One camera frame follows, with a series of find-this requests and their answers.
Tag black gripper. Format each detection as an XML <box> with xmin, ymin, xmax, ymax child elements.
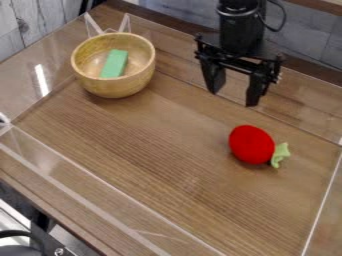
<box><xmin>196</xmin><ymin>6</ymin><xmax>286</xmax><ymax>107</ymax></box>

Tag green rectangular stick block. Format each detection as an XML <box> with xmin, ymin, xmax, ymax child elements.
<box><xmin>101</xmin><ymin>49</ymin><xmax>129</xmax><ymax>78</ymax></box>

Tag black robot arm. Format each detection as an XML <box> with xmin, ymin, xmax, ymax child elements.
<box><xmin>196</xmin><ymin>0</ymin><xmax>288</xmax><ymax>107</ymax></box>

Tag light wooden bowl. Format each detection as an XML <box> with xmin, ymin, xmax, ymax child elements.
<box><xmin>71</xmin><ymin>32</ymin><xmax>157</xmax><ymax>98</ymax></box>

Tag red plush strawberry toy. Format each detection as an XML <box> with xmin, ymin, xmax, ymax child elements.
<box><xmin>228</xmin><ymin>125</ymin><xmax>292</xmax><ymax>168</ymax></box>

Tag clear acrylic tray wall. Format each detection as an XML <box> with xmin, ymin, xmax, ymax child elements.
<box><xmin>0</xmin><ymin>18</ymin><xmax>342</xmax><ymax>256</ymax></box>

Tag black metal bracket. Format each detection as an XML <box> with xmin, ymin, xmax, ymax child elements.
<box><xmin>30</xmin><ymin>223</ymin><xmax>78</xmax><ymax>256</ymax></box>

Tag black cable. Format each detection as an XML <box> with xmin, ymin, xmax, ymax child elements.
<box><xmin>0</xmin><ymin>229</ymin><xmax>34</xmax><ymax>241</ymax></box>

